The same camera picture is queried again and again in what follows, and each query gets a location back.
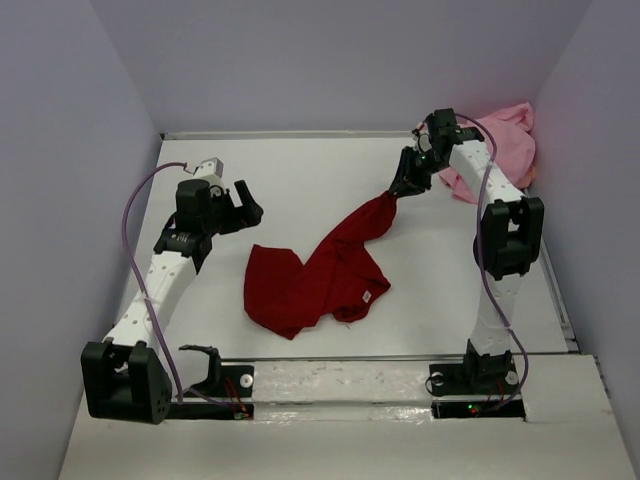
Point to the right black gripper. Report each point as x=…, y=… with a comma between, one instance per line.
x=408, y=182

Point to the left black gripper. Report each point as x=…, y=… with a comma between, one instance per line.
x=249, y=214

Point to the red t shirt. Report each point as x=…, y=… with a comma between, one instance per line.
x=286, y=295

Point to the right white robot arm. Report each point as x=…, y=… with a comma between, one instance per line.
x=507, y=243

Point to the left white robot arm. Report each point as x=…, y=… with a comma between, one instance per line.
x=128, y=376

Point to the pink t shirt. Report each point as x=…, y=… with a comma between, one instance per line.
x=511, y=128

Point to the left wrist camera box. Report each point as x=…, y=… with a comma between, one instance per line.
x=210, y=170

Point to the metal rail at front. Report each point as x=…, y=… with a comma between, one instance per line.
x=413, y=357

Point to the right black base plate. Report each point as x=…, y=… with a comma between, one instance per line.
x=454, y=397

